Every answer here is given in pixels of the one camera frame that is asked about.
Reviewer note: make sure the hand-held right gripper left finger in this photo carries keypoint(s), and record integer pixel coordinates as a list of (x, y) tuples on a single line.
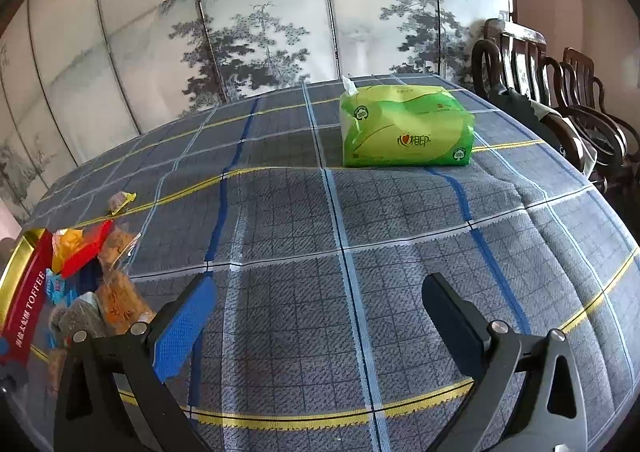
[(185, 327)]

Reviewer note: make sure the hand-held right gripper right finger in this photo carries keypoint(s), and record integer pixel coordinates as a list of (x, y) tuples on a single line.
[(450, 312)]

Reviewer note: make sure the grey tea brick packet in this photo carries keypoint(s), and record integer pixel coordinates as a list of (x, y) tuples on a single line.
[(75, 319)]

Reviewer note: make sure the red snack packet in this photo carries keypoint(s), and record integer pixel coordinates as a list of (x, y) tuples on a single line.
[(85, 249)]

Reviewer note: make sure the blue-edged clear snack packet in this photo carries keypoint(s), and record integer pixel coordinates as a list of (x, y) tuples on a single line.
[(57, 289)]

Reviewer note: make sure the small yellow snack packet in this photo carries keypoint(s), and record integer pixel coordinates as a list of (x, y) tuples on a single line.
[(120, 202)]

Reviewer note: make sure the orange snack packet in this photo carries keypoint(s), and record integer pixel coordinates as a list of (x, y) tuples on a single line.
[(67, 242)]

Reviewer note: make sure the red and gold tin box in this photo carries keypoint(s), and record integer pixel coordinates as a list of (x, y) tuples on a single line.
[(25, 302)]

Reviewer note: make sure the clear fried snack packet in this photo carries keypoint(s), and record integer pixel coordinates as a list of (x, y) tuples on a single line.
[(117, 244), (120, 302)]

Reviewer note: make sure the dark blue and white packet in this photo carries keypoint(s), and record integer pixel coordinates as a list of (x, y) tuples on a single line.
[(89, 279)]

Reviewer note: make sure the grey plaid tablecloth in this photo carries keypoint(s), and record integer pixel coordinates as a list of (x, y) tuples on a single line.
[(320, 232)]

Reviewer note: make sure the green tissue pack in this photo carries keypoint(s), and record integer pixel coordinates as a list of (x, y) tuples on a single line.
[(400, 127)]

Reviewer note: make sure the dark cloth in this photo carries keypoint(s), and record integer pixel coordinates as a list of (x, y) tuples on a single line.
[(515, 105)]

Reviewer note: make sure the dark wooden armchair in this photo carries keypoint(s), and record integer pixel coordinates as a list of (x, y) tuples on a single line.
[(520, 57), (582, 72)]

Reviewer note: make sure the painted landscape folding screen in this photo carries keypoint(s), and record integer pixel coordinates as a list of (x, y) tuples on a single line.
[(150, 32)]

